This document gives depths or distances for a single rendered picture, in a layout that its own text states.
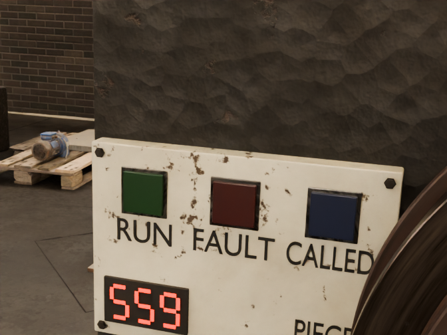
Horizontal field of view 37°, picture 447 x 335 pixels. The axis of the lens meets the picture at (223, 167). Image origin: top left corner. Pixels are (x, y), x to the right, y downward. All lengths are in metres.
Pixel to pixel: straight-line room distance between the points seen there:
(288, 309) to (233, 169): 0.13
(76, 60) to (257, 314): 6.90
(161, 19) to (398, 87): 0.20
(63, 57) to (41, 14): 0.51
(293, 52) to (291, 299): 0.20
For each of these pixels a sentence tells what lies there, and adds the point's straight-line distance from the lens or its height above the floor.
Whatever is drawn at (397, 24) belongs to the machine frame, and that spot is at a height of 1.35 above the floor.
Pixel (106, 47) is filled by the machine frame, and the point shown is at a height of 1.32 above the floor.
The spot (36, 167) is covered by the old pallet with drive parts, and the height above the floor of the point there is 0.12.
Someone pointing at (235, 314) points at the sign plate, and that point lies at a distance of 0.58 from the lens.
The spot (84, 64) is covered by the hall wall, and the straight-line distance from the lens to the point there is 7.37.
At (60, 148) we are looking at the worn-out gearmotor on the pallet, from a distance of 5.12.
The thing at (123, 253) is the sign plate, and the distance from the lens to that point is 0.60.
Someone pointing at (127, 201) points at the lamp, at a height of 1.19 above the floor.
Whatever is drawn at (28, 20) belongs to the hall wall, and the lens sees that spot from 7.67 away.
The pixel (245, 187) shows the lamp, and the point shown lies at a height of 1.22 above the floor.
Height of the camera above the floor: 1.36
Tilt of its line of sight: 14 degrees down
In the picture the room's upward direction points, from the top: 2 degrees clockwise
